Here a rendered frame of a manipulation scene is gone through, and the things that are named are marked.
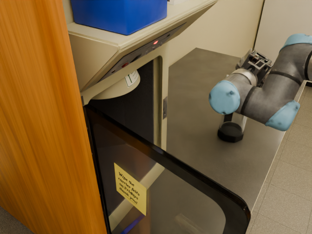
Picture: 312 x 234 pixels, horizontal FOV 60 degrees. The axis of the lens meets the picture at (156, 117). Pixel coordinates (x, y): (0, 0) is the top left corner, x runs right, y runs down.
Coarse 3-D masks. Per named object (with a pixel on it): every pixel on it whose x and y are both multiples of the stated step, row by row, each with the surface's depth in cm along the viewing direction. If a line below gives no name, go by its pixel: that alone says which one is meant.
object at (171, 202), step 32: (96, 128) 44; (96, 160) 50; (128, 160) 42; (160, 160) 35; (160, 192) 39; (192, 192) 33; (224, 192) 30; (128, 224) 54; (160, 224) 44; (192, 224) 37; (224, 224) 32
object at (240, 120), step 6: (228, 114) 98; (234, 114) 97; (222, 120) 102; (228, 120) 99; (234, 120) 98; (240, 120) 98; (222, 126) 103; (228, 126) 101; (234, 126) 100; (240, 126) 100; (228, 132) 102; (234, 132) 101; (240, 132) 102
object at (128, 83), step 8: (136, 72) 65; (120, 80) 59; (128, 80) 61; (136, 80) 63; (112, 88) 59; (120, 88) 60; (128, 88) 61; (96, 96) 58; (104, 96) 59; (112, 96) 59
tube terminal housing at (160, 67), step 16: (64, 0) 38; (160, 48) 64; (144, 64) 60; (160, 64) 71; (112, 80) 53; (160, 80) 74; (80, 96) 47; (160, 96) 77; (160, 112) 80; (160, 128) 84; (160, 144) 88
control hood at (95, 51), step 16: (192, 0) 50; (208, 0) 51; (176, 16) 43; (192, 16) 49; (80, 32) 36; (96, 32) 36; (112, 32) 36; (144, 32) 37; (160, 32) 41; (176, 32) 56; (80, 48) 37; (96, 48) 35; (112, 48) 34; (128, 48) 35; (80, 64) 39; (96, 64) 37; (112, 64) 38; (80, 80) 41; (96, 80) 41
